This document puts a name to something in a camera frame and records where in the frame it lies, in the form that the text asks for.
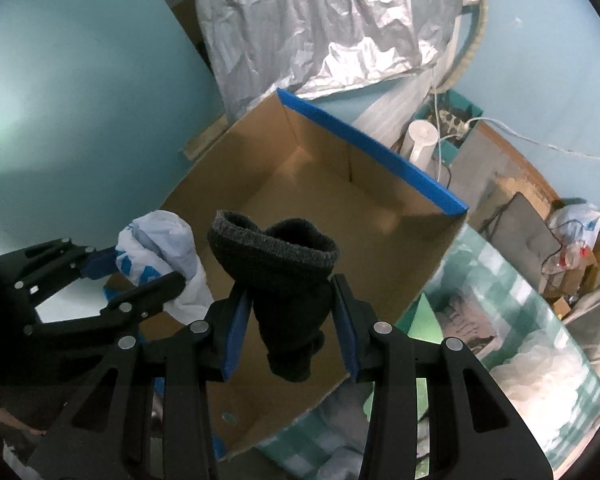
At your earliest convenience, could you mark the white plastic bag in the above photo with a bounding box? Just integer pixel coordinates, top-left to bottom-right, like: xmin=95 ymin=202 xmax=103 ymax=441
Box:
xmin=547 ymin=204 xmax=600 ymax=273

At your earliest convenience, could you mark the dark grey sock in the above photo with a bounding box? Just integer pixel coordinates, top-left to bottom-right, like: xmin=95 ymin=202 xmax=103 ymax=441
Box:
xmin=207 ymin=210 xmax=341 ymax=383

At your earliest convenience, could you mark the green checked blanket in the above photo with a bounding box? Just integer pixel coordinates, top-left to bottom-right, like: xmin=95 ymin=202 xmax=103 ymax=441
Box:
xmin=252 ymin=225 xmax=600 ymax=480

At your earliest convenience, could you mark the teal storage box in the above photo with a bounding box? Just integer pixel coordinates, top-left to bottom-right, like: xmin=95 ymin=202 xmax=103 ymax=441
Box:
xmin=415 ymin=89 xmax=483 ymax=161

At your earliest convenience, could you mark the cardboard box with blue edges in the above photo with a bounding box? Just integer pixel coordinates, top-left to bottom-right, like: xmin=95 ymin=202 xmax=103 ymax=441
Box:
xmin=102 ymin=87 xmax=470 ymax=463

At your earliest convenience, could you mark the white and blue cloth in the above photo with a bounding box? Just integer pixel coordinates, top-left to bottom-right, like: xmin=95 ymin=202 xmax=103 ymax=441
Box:
xmin=116 ymin=210 xmax=215 ymax=326

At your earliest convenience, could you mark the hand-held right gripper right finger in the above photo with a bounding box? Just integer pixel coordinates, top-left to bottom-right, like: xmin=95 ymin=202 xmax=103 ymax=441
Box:
xmin=330 ymin=274 xmax=555 ymax=480

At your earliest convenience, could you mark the silver foil cover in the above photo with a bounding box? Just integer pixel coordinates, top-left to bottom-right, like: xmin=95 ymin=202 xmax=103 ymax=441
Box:
xmin=187 ymin=0 xmax=481 ymax=123

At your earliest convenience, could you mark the beige rope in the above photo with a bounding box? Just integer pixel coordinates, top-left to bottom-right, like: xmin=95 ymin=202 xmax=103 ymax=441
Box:
xmin=450 ymin=0 xmax=488 ymax=86

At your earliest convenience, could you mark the white cable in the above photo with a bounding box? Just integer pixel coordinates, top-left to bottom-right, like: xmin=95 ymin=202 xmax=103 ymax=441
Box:
xmin=460 ymin=116 xmax=600 ymax=163

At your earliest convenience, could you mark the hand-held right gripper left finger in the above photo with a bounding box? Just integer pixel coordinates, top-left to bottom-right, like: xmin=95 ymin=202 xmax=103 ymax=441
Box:
xmin=27 ymin=287 xmax=253 ymax=480

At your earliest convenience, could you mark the grey cushion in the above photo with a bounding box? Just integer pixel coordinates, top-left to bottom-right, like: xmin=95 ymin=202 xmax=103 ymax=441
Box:
xmin=480 ymin=192 xmax=561 ymax=281

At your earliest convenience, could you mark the wooden bed frame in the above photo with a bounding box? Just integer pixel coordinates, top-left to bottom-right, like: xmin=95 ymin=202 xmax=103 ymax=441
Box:
xmin=472 ymin=122 xmax=563 ymax=208

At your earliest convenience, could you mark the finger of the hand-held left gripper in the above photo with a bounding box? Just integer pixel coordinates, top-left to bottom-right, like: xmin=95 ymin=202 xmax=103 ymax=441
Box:
xmin=24 ymin=273 xmax=188 ymax=344
xmin=0 ymin=237 xmax=124 ymax=307

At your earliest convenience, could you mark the white cylindrical appliance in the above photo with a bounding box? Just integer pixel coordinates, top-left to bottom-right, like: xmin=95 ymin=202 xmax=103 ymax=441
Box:
xmin=400 ymin=120 xmax=440 ymax=171

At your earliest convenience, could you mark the small cardboard box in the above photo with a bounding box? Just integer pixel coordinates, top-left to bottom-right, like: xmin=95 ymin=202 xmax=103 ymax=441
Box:
xmin=540 ymin=250 xmax=600 ymax=313

